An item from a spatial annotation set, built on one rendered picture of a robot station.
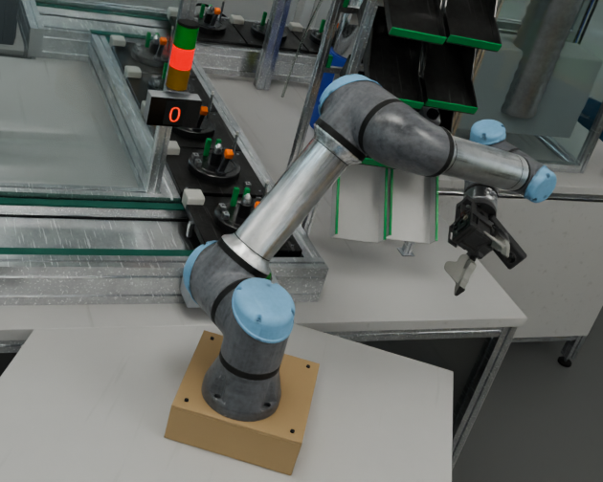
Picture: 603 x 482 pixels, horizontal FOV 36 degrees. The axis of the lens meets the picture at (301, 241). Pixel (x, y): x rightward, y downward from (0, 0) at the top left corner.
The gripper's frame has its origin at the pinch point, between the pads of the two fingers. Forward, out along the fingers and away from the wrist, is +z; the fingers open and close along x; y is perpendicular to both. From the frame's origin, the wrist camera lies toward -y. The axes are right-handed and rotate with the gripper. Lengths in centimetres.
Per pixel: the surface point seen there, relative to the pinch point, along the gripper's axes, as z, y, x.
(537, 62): -138, -29, -14
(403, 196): -49, 5, -28
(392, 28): -43, 38, 11
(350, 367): 2.7, 4.2, -38.5
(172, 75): -35, 71, -27
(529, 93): -135, -34, -23
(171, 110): -33, 66, -34
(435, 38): -47, 28, 13
